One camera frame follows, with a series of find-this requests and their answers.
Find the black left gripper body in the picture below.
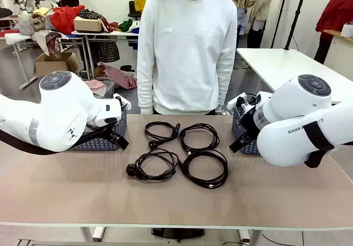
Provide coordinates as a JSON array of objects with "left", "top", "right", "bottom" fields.
[{"left": 106, "top": 101, "right": 124, "bottom": 137}]

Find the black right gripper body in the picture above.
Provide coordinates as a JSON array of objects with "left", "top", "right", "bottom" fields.
[{"left": 237, "top": 105, "right": 262, "bottom": 145}]

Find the black usb cable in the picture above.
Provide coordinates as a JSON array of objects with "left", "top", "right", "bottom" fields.
[
  {"left": 179, "top": 123, "right": 221, "bottom": 156},
  {"left": 180, "top": 149, "right": 229, "bottom": 189}
]

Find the black power cable with plug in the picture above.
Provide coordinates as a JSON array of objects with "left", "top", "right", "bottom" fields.
[
  {"left": 126, "top": 148, "right": 180, "bottom": 180},
  {"left": 144, "top": 121, "right": 181, "bottom": 150}
]

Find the person's right forearm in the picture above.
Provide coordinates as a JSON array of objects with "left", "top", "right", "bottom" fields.
[{"left": 137, "top": 63, "right": 156, "bottom": 114}]

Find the person's left forearm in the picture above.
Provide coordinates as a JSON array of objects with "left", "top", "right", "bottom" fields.
[{"left": 216, "top": 63, "right": 238, "bottom": 113}]

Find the grey plastic mesh basket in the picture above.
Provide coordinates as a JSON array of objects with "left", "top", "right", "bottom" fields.
[
  {"left": 231, "top": 110, "right": 261, "bottom": 156},
  {"left": 66, "top": 106, "right": 128, "bottom": 152}
]

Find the red patterned cloth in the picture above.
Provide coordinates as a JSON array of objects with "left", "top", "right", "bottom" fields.
[{"left": 95, "top": 62, "right": 138, "bottom": 89}]

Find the white background table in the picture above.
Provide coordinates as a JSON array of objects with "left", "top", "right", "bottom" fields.
[{"left": 236, "top": 48, "right": 353, "bottom": 103}]

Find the black plaid cloth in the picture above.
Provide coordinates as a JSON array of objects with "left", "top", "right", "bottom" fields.
[{"left": 90, "top": 41, "right": 121, "bottom": 62}]

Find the open cardboard box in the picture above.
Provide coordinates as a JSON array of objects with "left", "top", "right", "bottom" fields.
[{"left": 34, "top": 52, "right": 81, "bottom": 78}]

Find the white table with clothes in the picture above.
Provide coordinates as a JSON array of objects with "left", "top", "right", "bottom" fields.
[{"left": 71, "top": 29, "right": 140, "bottom": 78}]

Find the person in white sweatshirt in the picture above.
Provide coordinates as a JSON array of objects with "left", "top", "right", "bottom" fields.
[{"left": 137, "top": 0, "right": 238, "bottom": 116}]

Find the green cloth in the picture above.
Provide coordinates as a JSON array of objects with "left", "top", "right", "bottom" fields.
[{"left": 118, "top": 19, "right": 134, "bottom": 33}]

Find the closed cardboard box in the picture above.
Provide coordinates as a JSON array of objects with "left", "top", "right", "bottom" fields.
[{"left": 73, "top": 18, "right": 104, "bottom": 34}]

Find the black round stand base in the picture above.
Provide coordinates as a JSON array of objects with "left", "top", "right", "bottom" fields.
[{"left": 151, "top": 227, "right": 206, "bottom": 237}]

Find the black light stand pole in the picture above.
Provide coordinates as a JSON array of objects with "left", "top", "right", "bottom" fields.
[{"left": 271, "top": 0, "right": 290, "bottom": 49}]

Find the black tripod stand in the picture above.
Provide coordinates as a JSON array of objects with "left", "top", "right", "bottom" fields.
[{"left": 285, "top": 0, "right": 309, "bottom": 51}]

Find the black office chair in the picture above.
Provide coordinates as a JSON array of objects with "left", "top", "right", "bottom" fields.
[{"left": 127, "top": 0, "right": 143, "bottom": 18}]

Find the wooden top white cabinet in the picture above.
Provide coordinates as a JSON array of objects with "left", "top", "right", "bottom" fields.
[{"left": 322, "top": 22, "right": 353, "bottom": 67}]

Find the red cloth pile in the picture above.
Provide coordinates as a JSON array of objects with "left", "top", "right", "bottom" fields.
[{"left": 49, "top": 5, "right": 85, "bottom": 31}]

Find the beige coat on mannequin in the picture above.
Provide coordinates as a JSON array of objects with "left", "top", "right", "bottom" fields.
[{"left": 248, "top": 0, "right": 276, "bottom": 32}]

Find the white ironing board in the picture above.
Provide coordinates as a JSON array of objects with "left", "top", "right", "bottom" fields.
[{"left": 4, "top": 32, "right": 38, "bottom": 91}]

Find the person in red clothes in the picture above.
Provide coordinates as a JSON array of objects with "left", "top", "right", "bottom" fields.
[{"left": 314, "top": 0, "right": 353, "bottom": 65}]

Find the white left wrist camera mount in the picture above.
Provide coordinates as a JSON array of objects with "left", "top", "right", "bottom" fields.
[{"left": 112, "top": 93, "right": 132, "bottom": 111}]

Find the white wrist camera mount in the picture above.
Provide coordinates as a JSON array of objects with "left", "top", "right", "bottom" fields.
[
  {"left": 228, "top": 90, "right": 274, "bottom": 113},
  {"left": 112, "top": 93, "right": 132, "bottom": 111}
]

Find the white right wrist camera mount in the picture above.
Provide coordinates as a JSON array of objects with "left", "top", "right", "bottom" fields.
[{"left": 228, "top": 90, "right": 274, "bottom": 113}]

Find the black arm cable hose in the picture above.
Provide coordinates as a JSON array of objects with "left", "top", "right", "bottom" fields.
[
  {"left": 303, "top": 120, "right": 353, "bottom": 169},
  {"left": 0, "top": 126, "right": 111, "bottom": 156}
]

